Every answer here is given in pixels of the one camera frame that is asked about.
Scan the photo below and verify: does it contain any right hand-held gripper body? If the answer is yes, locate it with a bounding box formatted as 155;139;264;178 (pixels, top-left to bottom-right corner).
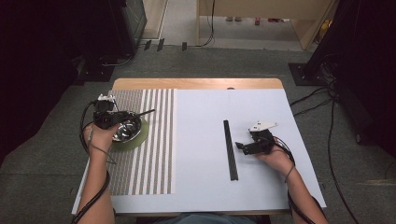
248;120;279;155

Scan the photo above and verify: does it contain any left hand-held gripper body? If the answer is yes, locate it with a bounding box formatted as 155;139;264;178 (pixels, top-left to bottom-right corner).
92;93;123;131

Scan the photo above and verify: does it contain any row of black chopsticks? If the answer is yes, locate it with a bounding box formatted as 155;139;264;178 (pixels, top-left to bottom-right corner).
222;119;239;182

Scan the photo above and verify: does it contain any single black chopstick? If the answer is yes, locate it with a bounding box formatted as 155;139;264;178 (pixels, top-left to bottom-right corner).
130;108;156;119

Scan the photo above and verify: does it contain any person's left hand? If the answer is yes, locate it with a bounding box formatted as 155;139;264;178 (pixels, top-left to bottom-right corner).
83;121;124;158

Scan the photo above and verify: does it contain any person's right hand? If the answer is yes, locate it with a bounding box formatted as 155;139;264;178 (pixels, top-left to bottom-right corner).
255;142;295;175

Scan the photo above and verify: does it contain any round green coaster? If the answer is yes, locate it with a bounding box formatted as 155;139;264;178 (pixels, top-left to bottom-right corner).
110;117;149;152

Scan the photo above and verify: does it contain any striped woven placemat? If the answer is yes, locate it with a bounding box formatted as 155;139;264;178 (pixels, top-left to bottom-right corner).
78;88;177;197

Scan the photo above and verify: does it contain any white table cover sheet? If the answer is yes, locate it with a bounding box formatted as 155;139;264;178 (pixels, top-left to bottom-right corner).
71;88;327;217

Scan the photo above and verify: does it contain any person's blue-grey clothing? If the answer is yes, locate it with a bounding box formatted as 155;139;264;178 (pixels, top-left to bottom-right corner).
152;212;260;224

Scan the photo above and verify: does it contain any dark curtain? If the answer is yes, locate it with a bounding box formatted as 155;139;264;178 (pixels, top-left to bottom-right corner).
306;0;396;157
0;0;125;162

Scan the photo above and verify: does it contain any dark glass cabinet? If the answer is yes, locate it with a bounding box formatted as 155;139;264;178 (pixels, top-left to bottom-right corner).
108;0;148;59

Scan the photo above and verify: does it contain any yellow object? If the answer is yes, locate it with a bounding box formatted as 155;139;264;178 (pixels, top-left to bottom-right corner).
320;20;332;40

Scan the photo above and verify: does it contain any thin grey wrist cord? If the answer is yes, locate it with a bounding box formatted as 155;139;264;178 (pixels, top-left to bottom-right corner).
88;129;117;165
284;164;296;184

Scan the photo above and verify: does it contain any long black floor cable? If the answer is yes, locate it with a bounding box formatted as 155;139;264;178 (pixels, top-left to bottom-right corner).
327;98;360;224

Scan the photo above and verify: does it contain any right hand-held gripper cable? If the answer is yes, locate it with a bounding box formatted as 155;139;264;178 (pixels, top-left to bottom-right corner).
274;136;317;224

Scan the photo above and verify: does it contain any hand-held gripper cable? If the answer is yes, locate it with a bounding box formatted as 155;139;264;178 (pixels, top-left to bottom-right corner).
274;136;317;224
70;100;111;224

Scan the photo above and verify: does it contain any black stand base plate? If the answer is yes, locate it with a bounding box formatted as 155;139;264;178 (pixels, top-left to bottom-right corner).
288;62;328;87

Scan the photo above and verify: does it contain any left hand-held gripper cable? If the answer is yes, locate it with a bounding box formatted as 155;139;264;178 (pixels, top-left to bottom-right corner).
70;100;111;224

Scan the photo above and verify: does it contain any black hanging cable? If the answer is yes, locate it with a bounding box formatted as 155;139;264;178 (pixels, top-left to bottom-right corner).
199;0;217;48

